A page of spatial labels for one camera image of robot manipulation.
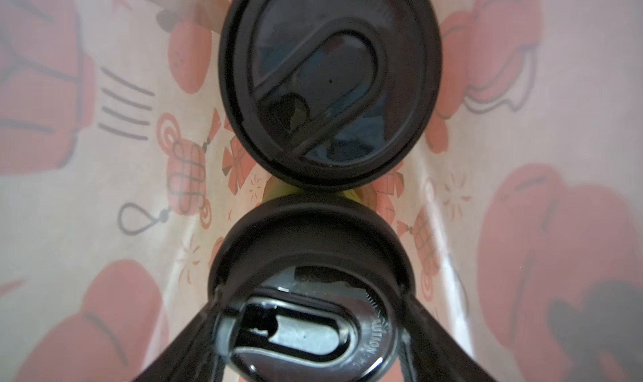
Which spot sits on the red white paper takeout bag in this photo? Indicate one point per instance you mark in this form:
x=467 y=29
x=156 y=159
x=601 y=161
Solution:
x=520 y=207

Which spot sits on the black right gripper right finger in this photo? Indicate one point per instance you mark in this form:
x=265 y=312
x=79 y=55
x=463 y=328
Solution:
x=428 y=353

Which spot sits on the black plastic cup lid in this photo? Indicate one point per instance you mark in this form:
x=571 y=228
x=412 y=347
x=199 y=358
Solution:
x=310 y=288
x=329 y=94

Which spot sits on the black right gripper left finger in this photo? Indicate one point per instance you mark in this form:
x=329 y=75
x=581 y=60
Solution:
x=192 y=355

